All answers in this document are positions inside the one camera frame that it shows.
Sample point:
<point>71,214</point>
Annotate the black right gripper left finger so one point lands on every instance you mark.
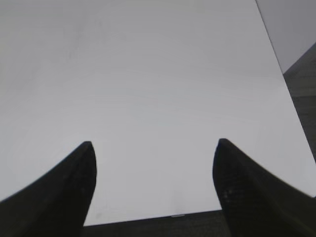
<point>56,204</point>

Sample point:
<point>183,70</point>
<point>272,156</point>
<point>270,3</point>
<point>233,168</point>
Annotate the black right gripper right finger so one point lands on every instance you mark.
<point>255,202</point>

